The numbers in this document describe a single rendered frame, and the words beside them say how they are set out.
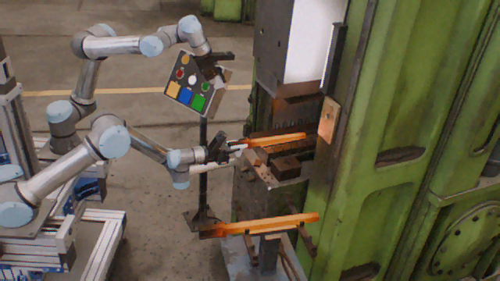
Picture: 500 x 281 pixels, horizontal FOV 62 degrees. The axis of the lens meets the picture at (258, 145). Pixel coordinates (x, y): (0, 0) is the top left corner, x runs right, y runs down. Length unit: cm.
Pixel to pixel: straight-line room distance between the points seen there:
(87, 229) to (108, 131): 120
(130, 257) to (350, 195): 156
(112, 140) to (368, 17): 98
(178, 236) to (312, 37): 171
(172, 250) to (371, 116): 170
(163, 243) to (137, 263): 21
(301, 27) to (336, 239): 89
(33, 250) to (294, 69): 129
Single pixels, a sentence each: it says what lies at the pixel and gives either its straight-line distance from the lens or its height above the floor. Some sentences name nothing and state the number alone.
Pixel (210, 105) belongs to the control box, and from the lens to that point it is 220.
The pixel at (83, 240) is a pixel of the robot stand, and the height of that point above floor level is 21.
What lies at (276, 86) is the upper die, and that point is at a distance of 173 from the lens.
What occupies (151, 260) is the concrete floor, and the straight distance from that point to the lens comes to 274.
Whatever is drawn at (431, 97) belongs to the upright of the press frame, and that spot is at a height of 139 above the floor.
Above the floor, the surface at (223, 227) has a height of 102.
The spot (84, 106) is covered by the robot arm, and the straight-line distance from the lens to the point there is 222.
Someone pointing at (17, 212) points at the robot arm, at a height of 100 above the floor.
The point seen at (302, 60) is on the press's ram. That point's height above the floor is 146.
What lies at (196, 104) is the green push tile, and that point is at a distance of 223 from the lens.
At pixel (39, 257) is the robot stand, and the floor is 65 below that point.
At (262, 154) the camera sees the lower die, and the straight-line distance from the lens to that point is 195.
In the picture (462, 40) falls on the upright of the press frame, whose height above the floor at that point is 163.
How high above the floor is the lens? 208
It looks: 34 degrees down
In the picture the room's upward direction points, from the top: 6 degrees clockwise
